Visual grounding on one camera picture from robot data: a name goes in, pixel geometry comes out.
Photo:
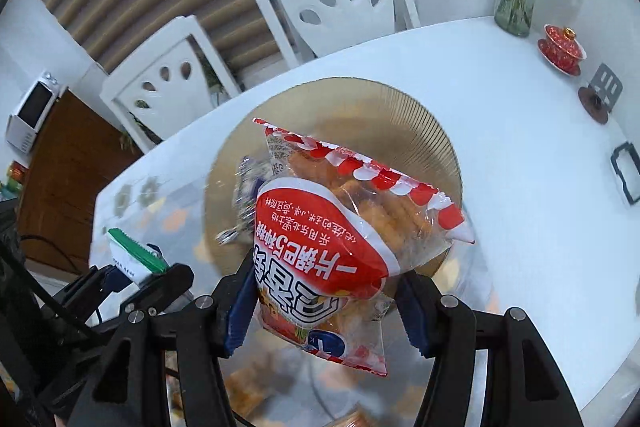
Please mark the small colourful box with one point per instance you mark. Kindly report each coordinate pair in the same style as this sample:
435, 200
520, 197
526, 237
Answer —
15, 174

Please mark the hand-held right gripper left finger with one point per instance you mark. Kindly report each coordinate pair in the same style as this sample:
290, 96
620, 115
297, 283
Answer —
239, 312

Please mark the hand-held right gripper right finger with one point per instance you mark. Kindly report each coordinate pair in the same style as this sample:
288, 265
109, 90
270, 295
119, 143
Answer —
416, 313

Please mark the black rectangular frame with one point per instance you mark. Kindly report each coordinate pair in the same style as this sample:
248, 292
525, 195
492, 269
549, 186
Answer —
620, 172

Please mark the grey metal phone stand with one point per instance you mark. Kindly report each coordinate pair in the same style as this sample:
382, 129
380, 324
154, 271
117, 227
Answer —
606, 83

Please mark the red white striped snack packet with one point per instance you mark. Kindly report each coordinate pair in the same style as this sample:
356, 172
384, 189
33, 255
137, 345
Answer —
320, 247

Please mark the red lidded tea cup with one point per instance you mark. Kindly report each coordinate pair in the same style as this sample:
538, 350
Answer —
555, 63

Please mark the round golden ribbed tray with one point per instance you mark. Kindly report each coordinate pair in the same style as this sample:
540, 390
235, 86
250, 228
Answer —
375, 117

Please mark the white microwave oven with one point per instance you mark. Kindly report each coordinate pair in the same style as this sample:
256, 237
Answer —
31, 114

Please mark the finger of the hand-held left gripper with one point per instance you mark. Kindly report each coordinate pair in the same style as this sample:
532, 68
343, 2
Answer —
92, 287
167, 287

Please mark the brown wooden cabinet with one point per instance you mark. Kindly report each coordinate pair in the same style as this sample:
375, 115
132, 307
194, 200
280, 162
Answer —
70, 177

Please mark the brown round coaster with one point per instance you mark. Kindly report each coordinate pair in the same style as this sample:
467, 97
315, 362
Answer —
590, 107

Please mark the green white snack packet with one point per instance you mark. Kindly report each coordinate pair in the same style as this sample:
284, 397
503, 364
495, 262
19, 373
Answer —
134, 252

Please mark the red lidded teacup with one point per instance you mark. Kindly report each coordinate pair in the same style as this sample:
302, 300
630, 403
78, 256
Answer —
564, 43

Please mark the blue silver candy packet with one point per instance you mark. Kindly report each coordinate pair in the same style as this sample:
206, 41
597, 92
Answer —
247, 193

